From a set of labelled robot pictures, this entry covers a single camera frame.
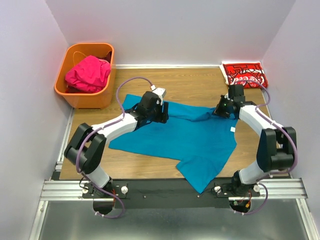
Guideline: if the pink t shirt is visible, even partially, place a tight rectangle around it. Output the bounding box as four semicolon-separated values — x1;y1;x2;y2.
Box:
65;55;111;94

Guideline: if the orange plastic laundry basket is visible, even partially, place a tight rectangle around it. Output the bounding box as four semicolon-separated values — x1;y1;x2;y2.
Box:
54;42;116;109

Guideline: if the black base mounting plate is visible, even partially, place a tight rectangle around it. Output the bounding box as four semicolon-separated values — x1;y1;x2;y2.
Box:
81;177;260;216

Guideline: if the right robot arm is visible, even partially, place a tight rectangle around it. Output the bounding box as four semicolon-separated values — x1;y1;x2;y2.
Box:
213;84;298;196

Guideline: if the blue t shirt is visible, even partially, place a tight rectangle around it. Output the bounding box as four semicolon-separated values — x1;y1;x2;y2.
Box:
109;102;237;194

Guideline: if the folded red coca-cola shirt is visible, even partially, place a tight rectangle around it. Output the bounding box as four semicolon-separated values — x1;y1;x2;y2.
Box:
219;61;269;89

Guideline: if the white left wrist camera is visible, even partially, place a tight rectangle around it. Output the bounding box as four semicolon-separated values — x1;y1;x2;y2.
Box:
150;84;167;106

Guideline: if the aluminium extrusion rail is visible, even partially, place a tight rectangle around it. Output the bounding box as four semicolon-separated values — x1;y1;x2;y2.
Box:
30;178;317;240

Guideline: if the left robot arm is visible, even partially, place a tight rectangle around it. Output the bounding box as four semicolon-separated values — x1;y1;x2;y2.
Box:
64;87;169;198

